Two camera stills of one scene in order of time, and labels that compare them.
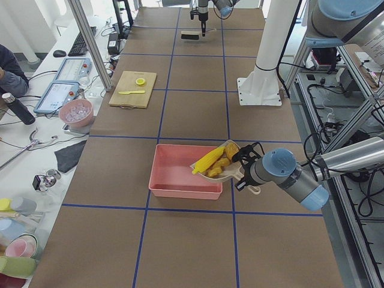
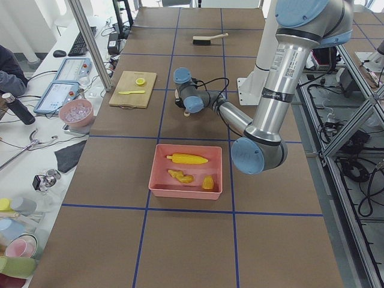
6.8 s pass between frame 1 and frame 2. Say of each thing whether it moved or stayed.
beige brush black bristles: moved
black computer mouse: stayed
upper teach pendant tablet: stayed
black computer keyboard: stayed
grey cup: stayed
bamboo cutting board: stayed
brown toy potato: moved
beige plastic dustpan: moved
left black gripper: moved
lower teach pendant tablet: stayed
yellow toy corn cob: moved
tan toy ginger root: moved
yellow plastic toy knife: stayed
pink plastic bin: stayed
